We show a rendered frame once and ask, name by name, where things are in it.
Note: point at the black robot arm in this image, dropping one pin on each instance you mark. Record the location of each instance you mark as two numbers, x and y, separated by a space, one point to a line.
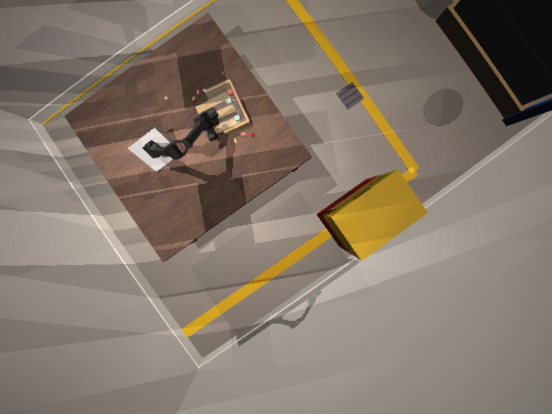
203 122

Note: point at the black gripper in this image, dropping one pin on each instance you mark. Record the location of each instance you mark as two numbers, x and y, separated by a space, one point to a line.
211 134

